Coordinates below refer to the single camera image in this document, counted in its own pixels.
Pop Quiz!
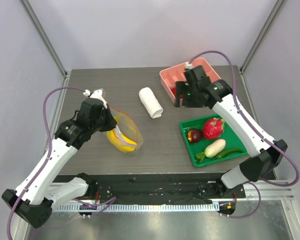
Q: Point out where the yellow fake banana bunch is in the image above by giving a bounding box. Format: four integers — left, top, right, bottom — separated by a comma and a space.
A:
106, 116, 137, 153

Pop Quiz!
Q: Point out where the clear orange zip top bag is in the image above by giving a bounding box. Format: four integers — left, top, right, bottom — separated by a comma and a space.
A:
105, 107, 144, 156

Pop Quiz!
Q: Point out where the dark red fake food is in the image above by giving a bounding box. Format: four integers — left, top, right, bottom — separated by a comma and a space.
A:
186, 128, 203, 143

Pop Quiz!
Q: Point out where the white fake radish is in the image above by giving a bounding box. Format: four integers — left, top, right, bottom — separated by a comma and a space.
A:
194, 139, 226, 164

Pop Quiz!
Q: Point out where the green fake chili pepper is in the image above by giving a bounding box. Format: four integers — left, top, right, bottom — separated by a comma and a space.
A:
214, 148, 244, 159

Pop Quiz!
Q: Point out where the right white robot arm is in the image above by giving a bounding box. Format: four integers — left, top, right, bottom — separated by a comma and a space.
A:
175, 63, 288, 198

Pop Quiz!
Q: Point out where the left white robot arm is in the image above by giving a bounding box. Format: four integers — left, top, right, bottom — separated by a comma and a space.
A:
1, 97, 117, 229

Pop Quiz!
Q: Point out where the pink compartment tray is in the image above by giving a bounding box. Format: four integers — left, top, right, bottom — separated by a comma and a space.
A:
159, 57, 221, 105

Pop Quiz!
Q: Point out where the rolled white towel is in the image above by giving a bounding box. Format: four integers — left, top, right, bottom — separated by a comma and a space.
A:
138, 87, 164, 119

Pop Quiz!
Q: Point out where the green plastic tray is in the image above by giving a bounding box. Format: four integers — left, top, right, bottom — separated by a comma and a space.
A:
179, 114, 248, 168

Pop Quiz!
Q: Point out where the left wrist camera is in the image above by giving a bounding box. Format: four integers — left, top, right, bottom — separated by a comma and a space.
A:
82, 88, 108, 109

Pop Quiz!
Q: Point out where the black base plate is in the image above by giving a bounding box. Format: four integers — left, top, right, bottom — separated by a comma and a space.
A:
54, 173, 246, 201

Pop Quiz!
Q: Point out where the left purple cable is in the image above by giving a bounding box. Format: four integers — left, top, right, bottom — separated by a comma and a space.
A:
6, 86, 117, 240

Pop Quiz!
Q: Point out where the purple cable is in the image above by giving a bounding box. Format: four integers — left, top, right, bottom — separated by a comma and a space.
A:
189, 50, 300, 219
6, 86, 117, 240

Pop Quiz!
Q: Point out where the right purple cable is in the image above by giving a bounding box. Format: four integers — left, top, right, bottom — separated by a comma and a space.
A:
189, 50, 300, 219

